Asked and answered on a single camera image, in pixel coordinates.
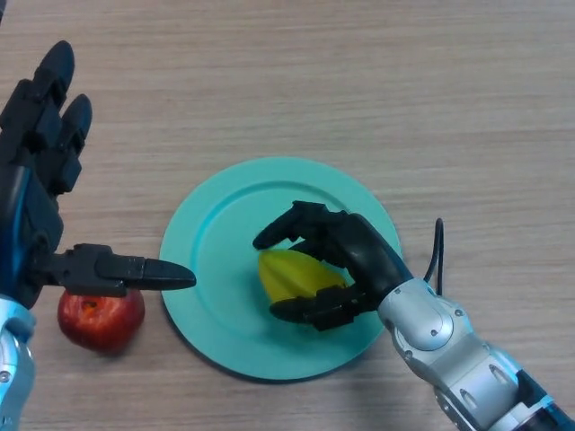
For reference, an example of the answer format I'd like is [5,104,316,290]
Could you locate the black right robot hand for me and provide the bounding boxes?
[252,200,415,333]

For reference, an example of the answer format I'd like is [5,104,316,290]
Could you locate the green round plate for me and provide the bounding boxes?
[159,156,403,383]

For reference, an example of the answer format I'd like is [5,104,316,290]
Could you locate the red apple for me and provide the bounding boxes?
[57,289,146,355]

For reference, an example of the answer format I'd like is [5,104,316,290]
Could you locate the yellow starfruit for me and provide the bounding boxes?
[257,248,349,303]

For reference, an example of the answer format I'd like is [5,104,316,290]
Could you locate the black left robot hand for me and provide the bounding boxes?
[0,40,198,309]

